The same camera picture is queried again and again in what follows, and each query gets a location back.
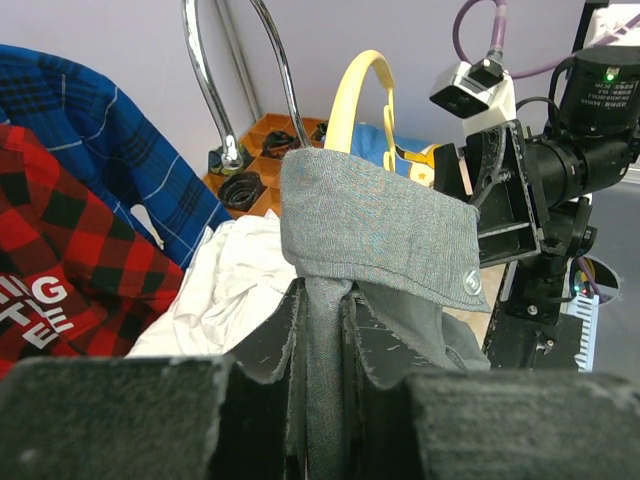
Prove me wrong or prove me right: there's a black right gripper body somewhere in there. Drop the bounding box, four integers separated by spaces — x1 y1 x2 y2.
514 121 595 258

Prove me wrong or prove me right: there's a red black plaid shirt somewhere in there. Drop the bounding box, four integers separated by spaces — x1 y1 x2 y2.
1 125 183 374

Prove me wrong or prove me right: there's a rolled black orange tie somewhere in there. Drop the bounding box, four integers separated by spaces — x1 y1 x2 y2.
261 130 298 159

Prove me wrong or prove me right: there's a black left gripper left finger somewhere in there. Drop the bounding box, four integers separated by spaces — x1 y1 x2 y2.
1 280 306 479

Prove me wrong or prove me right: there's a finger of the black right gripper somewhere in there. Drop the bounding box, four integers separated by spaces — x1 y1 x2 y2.
464 122 541 265
433 143 470 203

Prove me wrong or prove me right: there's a light blue pikachu cloth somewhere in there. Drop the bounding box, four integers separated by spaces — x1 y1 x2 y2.
351 123 439 188

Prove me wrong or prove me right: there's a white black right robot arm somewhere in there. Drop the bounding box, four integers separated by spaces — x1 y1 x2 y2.
434 45 639 325

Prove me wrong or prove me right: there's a grey button shirt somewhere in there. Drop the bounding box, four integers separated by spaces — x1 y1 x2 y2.
280 148 490 479

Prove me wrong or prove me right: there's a blue plaid shirt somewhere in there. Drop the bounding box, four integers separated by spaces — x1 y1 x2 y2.
1 45 230 268

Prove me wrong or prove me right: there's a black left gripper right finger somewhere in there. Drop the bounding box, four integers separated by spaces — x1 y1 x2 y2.
341 291 639 479

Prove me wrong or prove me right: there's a yellow hanger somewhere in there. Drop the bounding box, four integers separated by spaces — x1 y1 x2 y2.
182 0 399 174

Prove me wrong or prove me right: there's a rolled green blue tie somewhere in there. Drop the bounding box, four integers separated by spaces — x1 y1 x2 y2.
207 149 235 176

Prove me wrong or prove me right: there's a white shirt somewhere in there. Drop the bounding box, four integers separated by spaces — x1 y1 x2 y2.
127 210 296 358

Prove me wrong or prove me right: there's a wooden compartment tray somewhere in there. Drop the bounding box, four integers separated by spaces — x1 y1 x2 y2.
202 113 328 219

